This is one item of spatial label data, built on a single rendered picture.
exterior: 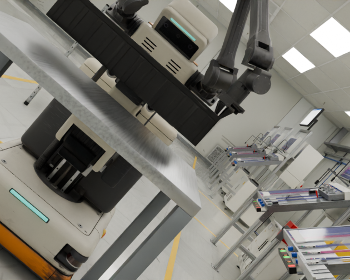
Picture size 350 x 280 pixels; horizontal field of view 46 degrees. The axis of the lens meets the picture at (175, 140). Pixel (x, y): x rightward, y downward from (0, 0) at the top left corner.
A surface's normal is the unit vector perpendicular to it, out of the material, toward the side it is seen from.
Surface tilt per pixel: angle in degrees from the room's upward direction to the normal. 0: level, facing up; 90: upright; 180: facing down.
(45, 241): 90
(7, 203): 90
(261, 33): 49
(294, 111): 90
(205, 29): 42
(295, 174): 90
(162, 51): 98
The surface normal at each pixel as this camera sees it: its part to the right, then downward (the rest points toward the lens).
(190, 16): 0.48, -0.47
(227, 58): 0.28, 0.07
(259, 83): 0.21, 0.28
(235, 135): -0.07, 0.06
